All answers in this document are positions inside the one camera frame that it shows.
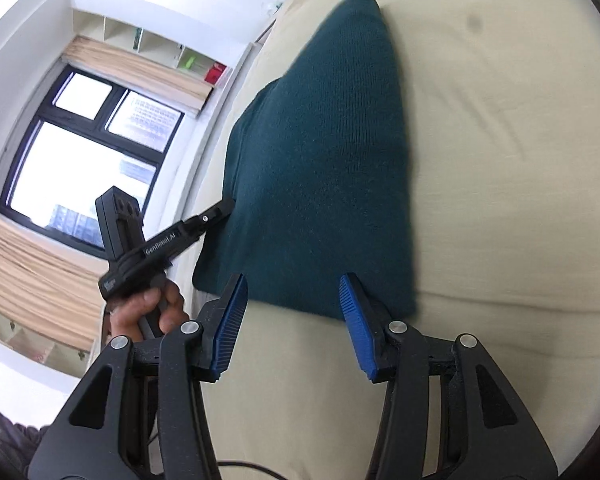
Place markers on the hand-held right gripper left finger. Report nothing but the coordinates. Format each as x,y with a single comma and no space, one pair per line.
230,325

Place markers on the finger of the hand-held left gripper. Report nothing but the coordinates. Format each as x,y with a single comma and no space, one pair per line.
207,220

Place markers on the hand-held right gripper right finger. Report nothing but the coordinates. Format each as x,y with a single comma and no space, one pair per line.
355,320

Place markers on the dark green knit sweater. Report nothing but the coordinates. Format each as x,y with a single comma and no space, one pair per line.
320,160

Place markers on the person's left hand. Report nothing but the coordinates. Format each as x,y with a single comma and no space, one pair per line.
130,315

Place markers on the white window ledge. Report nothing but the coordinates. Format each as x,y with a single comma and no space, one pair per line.
205,160

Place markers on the black framed window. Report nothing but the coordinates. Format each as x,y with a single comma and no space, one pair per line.
80,160

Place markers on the white open shelf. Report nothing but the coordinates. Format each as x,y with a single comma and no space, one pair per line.
35,347
130,35

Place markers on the red box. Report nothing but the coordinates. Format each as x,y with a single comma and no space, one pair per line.
215,72

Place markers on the green shelf item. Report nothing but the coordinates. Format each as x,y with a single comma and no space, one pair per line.
190,62

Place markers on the beige bed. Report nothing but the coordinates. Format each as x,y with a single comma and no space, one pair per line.
505,160

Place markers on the person's dark jacket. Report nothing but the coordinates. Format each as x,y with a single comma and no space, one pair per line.
5,445

